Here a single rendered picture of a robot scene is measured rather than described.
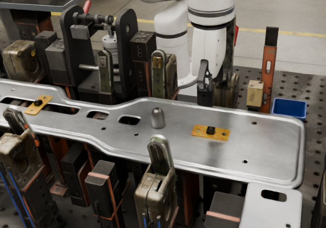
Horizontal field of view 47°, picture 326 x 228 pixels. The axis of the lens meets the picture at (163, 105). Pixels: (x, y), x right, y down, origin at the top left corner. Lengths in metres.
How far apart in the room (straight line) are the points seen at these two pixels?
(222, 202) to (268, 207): 0.09
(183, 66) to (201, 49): 0.72
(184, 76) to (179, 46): 0.13
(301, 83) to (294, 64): 1.58
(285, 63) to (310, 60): 0.21
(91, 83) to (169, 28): 0.35
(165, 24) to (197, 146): 0.60
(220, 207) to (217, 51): 0.29
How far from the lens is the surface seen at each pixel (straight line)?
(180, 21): 1.31
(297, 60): 3.26
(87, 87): 1.13
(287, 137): 0.86
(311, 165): 1.25
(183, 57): 1.38
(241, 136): 0.85
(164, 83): 0.99
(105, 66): 1.01
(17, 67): 1.19
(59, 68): 1.15
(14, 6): 1.29
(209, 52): 0.68
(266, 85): 0.93
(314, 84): 1.63
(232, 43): 0.88
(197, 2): 0.66
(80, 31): 1.04
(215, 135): 0.84
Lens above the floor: 1.55
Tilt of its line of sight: 35 degrees down
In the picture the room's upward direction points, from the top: 5 degrees counter-clockwise
